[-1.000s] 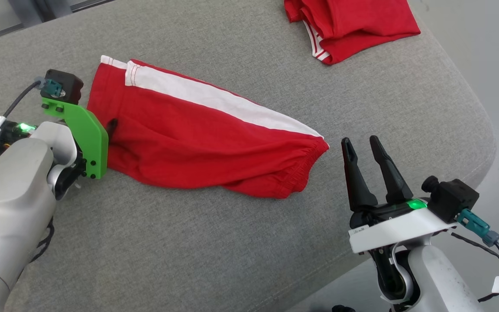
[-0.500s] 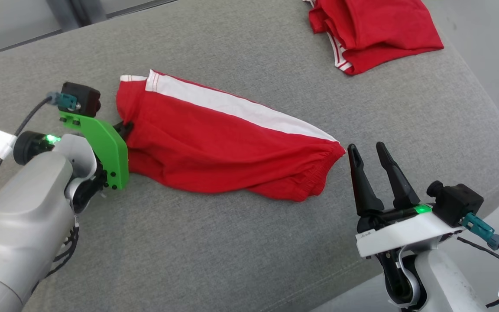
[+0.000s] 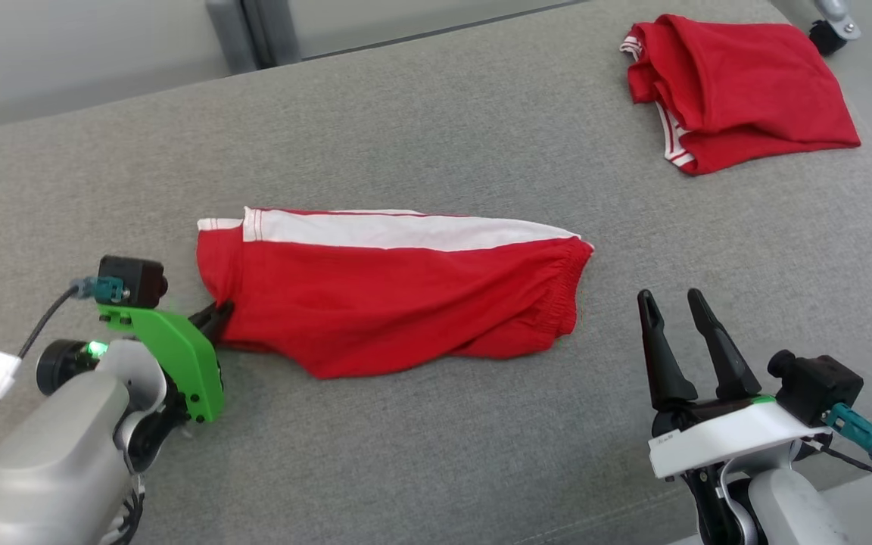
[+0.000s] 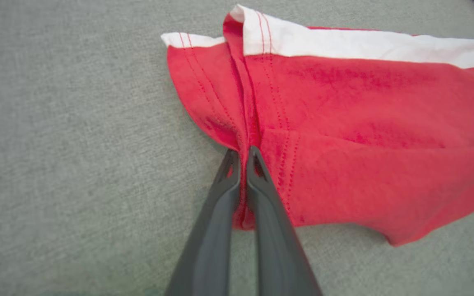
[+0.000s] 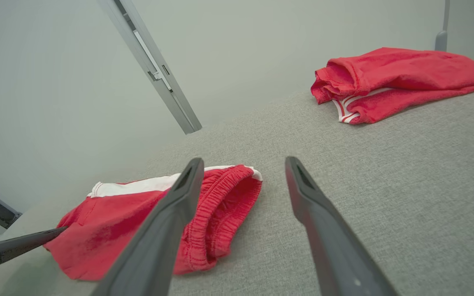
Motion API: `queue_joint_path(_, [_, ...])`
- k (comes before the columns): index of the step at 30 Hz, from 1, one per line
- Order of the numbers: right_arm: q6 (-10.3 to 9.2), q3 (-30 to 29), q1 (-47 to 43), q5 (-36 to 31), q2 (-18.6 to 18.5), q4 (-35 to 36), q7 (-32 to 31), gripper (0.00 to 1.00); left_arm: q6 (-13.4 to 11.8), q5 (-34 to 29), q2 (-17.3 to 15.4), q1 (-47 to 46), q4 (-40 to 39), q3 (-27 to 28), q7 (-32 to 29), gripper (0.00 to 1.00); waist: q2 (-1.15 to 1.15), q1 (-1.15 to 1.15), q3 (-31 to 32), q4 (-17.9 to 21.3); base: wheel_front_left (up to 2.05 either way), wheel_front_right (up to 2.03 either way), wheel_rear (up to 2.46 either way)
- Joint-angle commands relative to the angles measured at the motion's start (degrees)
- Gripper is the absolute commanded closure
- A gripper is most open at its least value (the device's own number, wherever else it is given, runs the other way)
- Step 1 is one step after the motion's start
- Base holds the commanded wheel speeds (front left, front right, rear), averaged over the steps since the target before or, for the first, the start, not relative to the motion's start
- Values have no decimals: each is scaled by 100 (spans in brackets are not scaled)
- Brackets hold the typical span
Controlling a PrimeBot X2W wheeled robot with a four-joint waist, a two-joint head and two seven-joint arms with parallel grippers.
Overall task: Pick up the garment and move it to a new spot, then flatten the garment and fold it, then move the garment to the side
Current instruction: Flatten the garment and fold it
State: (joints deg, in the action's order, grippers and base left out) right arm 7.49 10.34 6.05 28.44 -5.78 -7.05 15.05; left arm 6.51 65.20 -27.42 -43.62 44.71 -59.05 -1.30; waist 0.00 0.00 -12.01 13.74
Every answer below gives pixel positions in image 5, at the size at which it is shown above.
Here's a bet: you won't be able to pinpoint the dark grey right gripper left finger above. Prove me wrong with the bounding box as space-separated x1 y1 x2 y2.
93 157 205 296

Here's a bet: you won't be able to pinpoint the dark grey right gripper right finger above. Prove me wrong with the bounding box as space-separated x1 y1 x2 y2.
285 156 398 296

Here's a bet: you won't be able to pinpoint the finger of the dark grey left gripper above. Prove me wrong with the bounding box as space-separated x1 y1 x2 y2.
0 226 69 265

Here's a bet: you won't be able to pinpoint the red white-trimmed basketball shorts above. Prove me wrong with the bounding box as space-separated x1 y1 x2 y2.
42 164 263 282

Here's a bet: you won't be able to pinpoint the red Bulls basketball jersey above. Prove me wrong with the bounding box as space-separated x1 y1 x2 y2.
310 47 474 125

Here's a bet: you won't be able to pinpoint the grey metal partition post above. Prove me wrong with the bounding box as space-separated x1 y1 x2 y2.
97 0 203 135
434 0 451 52

